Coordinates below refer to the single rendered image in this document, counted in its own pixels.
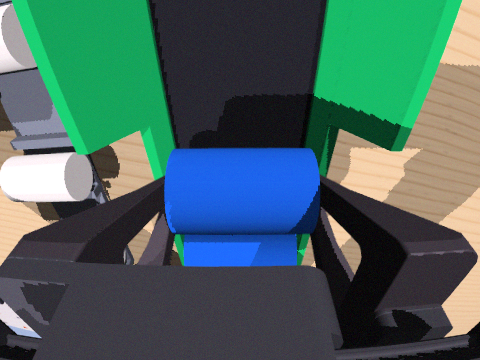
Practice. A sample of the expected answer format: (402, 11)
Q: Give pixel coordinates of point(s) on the blue cylinder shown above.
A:
(242, 191)
(240, 250)

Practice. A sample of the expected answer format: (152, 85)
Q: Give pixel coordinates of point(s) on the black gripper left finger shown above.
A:
(101, 233)

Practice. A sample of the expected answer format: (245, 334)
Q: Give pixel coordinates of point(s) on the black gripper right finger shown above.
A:
(406, 261)

